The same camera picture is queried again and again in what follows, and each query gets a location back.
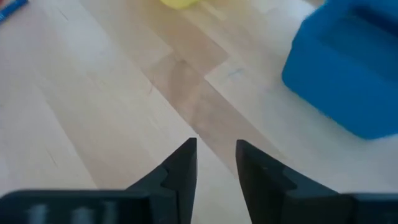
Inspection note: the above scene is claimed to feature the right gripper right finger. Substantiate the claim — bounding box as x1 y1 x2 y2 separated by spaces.
235 139 398 224

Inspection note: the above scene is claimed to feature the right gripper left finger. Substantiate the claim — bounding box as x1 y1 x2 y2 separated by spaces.
0 138 198 224

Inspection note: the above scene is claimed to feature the yellow eraser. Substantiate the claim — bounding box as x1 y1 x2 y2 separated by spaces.
160 0 200 9

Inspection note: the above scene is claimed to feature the teal plastic bin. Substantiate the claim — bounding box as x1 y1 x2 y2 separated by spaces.
281 0 398 140

